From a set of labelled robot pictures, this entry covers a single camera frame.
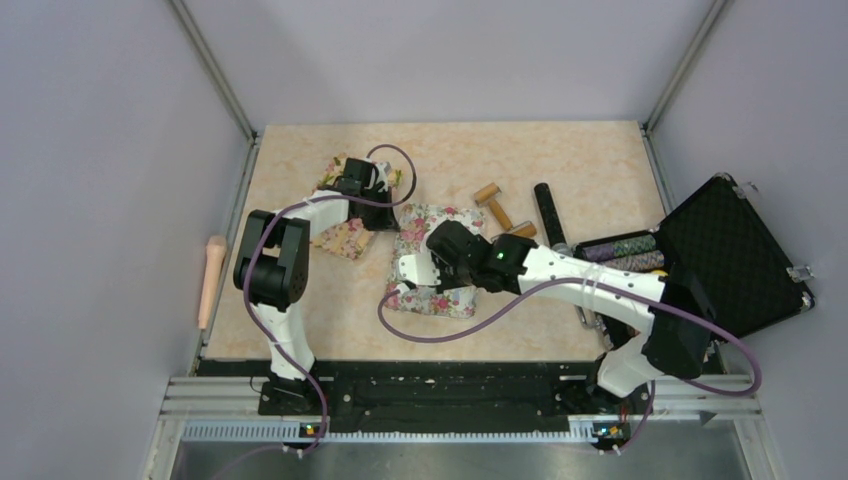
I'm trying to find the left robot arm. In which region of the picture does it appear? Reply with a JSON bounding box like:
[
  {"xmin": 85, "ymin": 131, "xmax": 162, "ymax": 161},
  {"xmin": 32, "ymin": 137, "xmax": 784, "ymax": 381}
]
[{"xmin": 233, "ymin": 158, "xmax": 398, "ymax": 414}]

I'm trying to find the yellow floral cloth pad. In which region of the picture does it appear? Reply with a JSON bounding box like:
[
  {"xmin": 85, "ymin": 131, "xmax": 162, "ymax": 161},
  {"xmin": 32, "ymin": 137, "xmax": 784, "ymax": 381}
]
[{"xmin": 311, "ymin": 154, "xmax": 404, "ymax": 261}]

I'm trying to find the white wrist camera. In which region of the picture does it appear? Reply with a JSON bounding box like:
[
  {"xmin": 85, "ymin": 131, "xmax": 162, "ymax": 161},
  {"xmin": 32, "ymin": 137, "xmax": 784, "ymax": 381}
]
[
  {"xmin": 370, "ymin": 162, "xmax": 392, "ymax": 192},
  {"xmin": 396, "ymin": 253, "xmax": 441, "ymax": 292}
]

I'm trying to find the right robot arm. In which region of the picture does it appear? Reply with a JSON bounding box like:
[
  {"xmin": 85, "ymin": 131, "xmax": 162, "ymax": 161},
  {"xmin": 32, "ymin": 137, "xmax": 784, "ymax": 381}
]
[{"xmin": 399, "ymin": 221, "xmax": 712, "ymax": 412}]

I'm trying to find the open black poker chip case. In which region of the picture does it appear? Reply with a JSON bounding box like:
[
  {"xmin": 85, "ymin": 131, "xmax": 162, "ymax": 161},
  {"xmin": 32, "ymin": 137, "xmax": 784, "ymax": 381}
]
[{"xmin": 573, "ymin": 173, "xmax": 815, "ymax": 338}]

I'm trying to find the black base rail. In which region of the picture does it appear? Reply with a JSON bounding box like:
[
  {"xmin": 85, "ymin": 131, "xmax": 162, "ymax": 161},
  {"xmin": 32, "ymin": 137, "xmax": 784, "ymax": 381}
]
[{"xmin": 158, "ymin": 357, "xmax": 757, "ymax": 445}]

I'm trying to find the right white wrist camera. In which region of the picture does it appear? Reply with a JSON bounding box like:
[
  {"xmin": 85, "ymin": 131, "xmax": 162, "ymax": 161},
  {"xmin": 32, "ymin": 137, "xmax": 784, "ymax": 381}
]
[{"xmin": 396, "ymin": 253, "xmax": 441, "ymax": 292}]

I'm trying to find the grey round knob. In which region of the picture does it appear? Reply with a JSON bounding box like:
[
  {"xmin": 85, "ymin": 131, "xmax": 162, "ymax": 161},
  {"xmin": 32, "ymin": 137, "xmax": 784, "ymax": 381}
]
[{"xmin": 551, "ymin": 243, "xmax": 573, "ymax": 257}]

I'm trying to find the wooden double-ended rolling pin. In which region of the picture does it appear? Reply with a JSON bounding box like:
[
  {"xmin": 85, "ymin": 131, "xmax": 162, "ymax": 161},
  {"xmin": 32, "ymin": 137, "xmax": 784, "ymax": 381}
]
[{"xmin": 473, "ymin": 183, "xmax": 538, "ymax": 240}]

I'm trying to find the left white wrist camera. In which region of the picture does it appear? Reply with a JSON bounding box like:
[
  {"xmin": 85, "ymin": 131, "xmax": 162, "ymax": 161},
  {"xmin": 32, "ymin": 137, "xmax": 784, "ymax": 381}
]
[{"xmin": 370, "ymin": 162, "xmax": 392, "ymax": 192}]

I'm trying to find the black ridged rolling stick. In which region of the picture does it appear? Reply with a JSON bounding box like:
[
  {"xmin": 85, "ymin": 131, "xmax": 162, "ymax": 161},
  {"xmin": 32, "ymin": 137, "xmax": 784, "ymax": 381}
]
[{"xmin": 533, "ymin": 183, "xmax": 568, "ymax": 247}]

